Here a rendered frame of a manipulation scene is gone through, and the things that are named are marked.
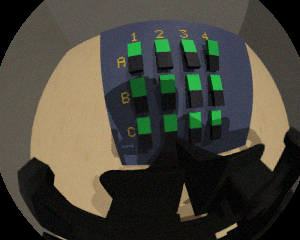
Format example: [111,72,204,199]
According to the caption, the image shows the dark blue switch panel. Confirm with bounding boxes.
[99,20,254,165]

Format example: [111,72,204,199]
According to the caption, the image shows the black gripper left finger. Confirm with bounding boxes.
[99,136,186,215]

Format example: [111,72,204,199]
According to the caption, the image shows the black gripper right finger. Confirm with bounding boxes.
[173,135,265,216]

